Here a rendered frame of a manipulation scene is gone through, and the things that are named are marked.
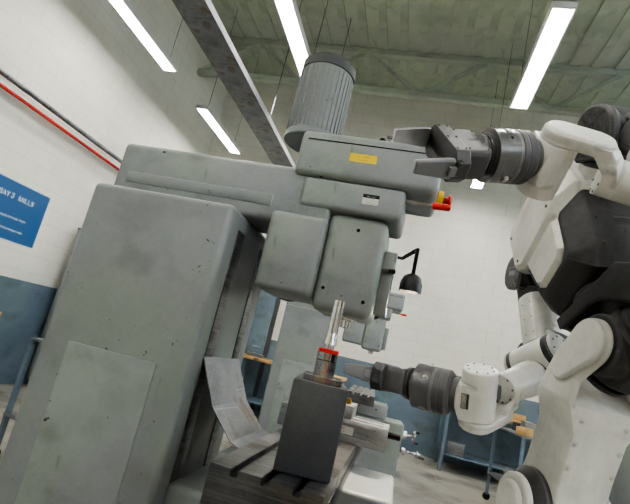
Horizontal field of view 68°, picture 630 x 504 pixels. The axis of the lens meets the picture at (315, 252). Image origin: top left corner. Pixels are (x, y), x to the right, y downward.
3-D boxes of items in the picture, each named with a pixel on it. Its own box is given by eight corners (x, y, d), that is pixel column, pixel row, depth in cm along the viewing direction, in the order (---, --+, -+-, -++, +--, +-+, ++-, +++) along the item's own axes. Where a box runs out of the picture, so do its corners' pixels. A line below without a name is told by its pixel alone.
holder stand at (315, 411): (329, 460, 116) (346, 379, 120) (330, 484, 95) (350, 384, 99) (282, 448, 117) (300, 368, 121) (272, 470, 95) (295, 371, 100)
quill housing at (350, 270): (373, 326, 160) (391, 238, 166) (369, 320, 140) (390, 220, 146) (319, 315, 164) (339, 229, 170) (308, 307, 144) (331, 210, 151)
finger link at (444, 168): (416, 155, 68) (455, 157, 69) (410, 174, 70) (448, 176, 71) (419, 160, 66) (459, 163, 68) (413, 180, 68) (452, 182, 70)
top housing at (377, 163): (432, 220, 168) (440, 178, 171) (438, 193, 143) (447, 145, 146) (307, 199, 178) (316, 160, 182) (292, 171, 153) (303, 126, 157)
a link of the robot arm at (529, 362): (498, 411, 97) (544, 390, 109) (539, 396, 90) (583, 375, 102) (473, 363, 101) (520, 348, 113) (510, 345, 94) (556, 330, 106)
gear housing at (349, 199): (400, 241, 167) (406, 214, 169) (401, 220, 144) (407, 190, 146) (311, 225, 175) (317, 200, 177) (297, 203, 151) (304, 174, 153)
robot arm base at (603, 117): (665, 179, 95) (620, 164, 105) (692, 113, 89) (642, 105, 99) (603, 176, 91) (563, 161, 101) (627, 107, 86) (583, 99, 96)
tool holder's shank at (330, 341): (331, 349, 108) (342, 302, 111) (338, 351, 105) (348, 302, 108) (319, 346, 107) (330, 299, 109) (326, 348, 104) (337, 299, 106)
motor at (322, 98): (341, 161, 176) (358, 86, 183) (333, 135, 157) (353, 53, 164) (290, 154, 181) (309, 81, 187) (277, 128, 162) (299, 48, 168)
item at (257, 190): (335, 247, 170) (347, 196, 174) (325, 230, 148) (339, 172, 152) (141, 212, 188) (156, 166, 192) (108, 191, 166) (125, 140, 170)
